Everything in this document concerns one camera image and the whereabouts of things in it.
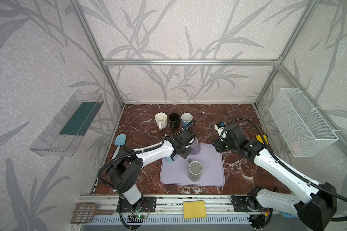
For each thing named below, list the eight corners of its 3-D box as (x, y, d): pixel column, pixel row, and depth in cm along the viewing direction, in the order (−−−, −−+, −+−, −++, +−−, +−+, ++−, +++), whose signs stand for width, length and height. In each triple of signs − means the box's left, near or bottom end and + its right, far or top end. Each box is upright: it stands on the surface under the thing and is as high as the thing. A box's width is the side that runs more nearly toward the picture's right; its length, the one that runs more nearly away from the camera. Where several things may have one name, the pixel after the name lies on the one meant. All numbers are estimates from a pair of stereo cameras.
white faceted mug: (156, 134, 104) (153, 125, 95) (157, 122, 111) (155, 112, 103) (166, 134, 104) (165, 125, 95) (168, 122, 112) (166, 112, 103)
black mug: (169, 133, 105) (168, 125, 97) (170, 121, 112) (169, 113, 104) (179, 133, 105) (179, 125, 97) (179, 121, 112) (179, 113, 104)
